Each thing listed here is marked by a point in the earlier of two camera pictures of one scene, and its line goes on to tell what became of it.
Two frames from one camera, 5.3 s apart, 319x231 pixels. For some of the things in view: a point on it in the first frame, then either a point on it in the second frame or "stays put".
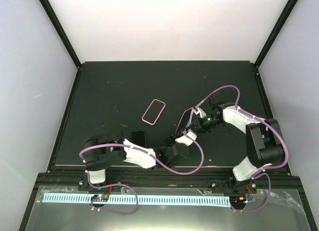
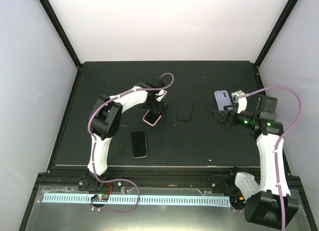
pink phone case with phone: [153, 112] stays put
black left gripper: [168, 139] → [158, 110]
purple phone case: [185, 120] → [222, 99]
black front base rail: [79, 177] stays put
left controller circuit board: [100, 198] stays put
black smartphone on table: [138, 138] stays put
